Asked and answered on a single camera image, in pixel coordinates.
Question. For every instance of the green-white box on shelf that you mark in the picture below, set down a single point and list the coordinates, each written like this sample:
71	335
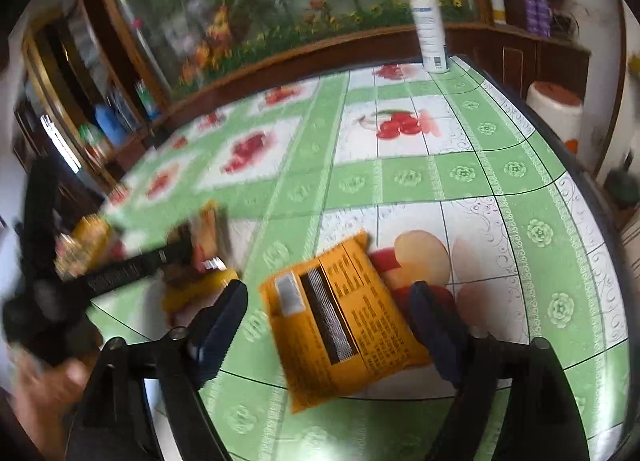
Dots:
96	145

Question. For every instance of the white spray bottle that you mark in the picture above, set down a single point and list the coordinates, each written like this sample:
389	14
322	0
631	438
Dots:
431	34

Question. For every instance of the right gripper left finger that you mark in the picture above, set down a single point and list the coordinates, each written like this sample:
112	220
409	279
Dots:
114	421

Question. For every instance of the wooden cabinet with floral glass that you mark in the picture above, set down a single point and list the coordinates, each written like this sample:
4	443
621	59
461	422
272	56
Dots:
158	63

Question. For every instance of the person's left hand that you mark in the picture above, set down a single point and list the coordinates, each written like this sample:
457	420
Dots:
42	397

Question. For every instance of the orange snack bag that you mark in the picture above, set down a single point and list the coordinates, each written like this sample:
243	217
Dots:
336	326

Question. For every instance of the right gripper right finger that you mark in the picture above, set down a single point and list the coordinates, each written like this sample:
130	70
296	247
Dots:
542	420

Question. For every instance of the blue jug on shelf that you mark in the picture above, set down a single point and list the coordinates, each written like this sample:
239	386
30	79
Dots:
110	125

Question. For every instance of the white stool with red top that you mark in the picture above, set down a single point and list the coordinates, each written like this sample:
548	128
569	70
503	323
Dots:
561	109

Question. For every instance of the fruit-pattern green tablecloth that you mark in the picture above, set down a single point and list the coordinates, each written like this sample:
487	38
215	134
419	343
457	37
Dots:
451	181

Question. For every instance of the purple bottles on shelf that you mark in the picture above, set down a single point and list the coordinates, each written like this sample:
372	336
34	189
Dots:
538	18

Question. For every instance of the orange cracker pack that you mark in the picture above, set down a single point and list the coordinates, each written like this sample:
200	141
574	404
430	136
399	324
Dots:
205	269

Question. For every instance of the yellow-rimmed white tray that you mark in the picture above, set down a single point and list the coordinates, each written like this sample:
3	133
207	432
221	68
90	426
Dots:
84	248

